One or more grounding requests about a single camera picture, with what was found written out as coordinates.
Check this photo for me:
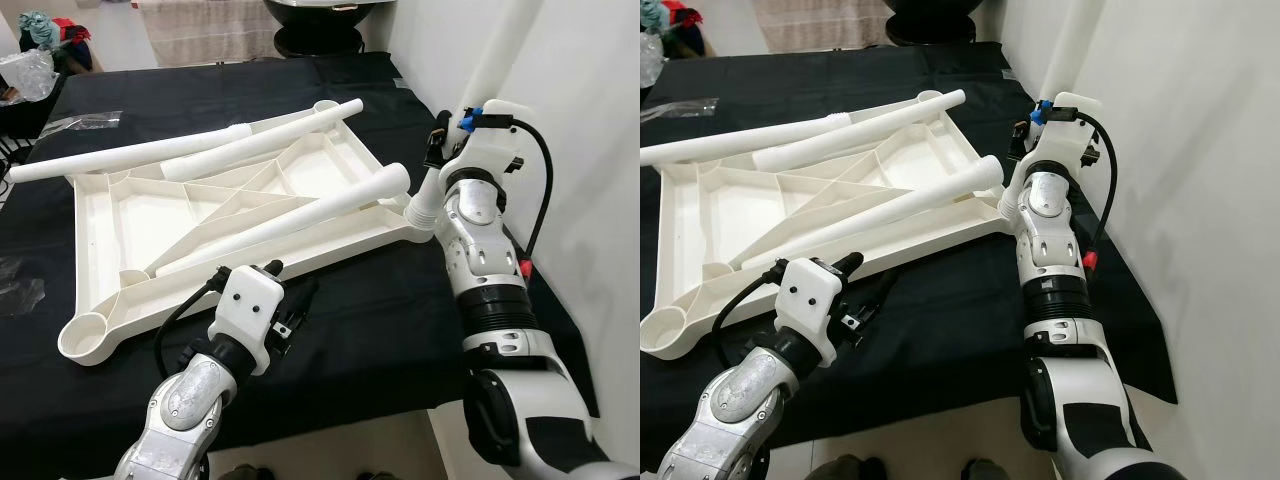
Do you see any clear tape cross patch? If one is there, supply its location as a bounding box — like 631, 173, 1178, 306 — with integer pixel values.
0, 255, 46, 316

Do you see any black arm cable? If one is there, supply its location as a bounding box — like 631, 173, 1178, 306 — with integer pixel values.
152, 278, 223, 381
505, 118, 556, 276
712, 265, 791, 351
1075, 110, 1119, 271

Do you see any white plastic table top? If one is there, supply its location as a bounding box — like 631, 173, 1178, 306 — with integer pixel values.
640, 88, 1031, 361
58, 100, 441, 366

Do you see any crumpled clear plastic bag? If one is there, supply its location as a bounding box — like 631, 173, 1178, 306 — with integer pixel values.
0, 48, 56, 101
640, 30, 666, 86

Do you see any beige striped cloth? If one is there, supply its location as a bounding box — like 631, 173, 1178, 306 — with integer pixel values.
750, 0, 891, 56
135, 0, 276, 69

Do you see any red and teal clothes pile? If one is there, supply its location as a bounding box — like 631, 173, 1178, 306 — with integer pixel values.
640, 0, 706, 56
18, 10, 96, 71

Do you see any black table cloth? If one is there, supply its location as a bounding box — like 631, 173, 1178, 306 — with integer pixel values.
0, 52, 601, 479
640, 42, 1179, 471

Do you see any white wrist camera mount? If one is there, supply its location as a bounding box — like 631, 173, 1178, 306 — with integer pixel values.
775, 257, 851, 361
1018, 92, 1101, 176
208, 265, 291, 373
445, 98, 531, 191

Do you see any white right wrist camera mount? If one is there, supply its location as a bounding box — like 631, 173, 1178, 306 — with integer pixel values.
445, 98, 531, 191
1018, 92, 1101, 176

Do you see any flat clear plastic bag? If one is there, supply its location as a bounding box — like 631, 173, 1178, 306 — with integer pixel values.
648, 97, 721, 123
40, 110, 123, 136

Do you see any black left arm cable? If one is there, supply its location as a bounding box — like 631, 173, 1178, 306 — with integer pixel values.
712, 265, 791, 351
152, 278, 223, 381

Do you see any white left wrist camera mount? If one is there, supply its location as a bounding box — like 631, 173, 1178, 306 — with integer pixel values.
775, 257, 851, 361
208, 265, 291, 373

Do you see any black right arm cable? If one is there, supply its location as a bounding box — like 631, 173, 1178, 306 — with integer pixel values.
1075, 110, 1119, 271
505, 118, 556, 276

